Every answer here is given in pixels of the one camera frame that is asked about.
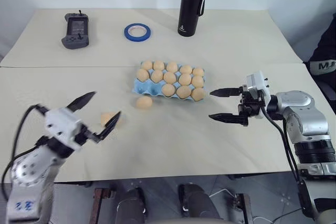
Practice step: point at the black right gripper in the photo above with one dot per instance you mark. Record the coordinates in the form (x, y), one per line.
(249, 103)

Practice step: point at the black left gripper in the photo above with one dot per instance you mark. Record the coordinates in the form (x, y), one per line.
(85, 135)

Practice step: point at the tan egg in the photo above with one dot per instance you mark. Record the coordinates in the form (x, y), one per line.
(157, 75)
(186, 69)
(143, 74)
(184, 79)
(106, 118)
(198, 94)
(197, 81)
(158, 65)
(169, 78)
(198, 71)
(168, 90)
(147, 64)
(183, 91)
(144, 102)
(172, 66)

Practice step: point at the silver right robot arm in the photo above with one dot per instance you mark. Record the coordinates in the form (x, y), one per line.
(304, 119)

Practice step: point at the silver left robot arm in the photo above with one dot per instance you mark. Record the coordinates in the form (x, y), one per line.
(29, 166)

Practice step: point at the blue egg carton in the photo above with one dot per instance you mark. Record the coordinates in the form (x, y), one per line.
(143, 89)

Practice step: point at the blue tape roll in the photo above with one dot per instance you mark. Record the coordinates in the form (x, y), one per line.
(137, 39)

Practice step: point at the grey handheld game controller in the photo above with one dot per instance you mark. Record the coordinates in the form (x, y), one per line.
(76, 28)

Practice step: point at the dark rounded shape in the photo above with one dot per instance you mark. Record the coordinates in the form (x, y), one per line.
(197, 203)
(131, 204)

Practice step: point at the black thermos bottle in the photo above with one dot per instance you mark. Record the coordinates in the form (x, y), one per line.
(187, 9)

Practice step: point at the person in black jacket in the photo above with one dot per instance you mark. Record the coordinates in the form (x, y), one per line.
(325, 51)

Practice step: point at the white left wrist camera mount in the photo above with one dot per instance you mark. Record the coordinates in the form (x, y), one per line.
(63, 121)

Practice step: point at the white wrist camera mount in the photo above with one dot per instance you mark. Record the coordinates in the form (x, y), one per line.
(257, 82)
(63, 121)

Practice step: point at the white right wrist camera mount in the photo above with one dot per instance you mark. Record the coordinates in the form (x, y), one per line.
(257, 82)

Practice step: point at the rusty brown metal frame post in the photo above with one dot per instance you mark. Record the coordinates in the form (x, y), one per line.
(101, 203)
(242, 208)

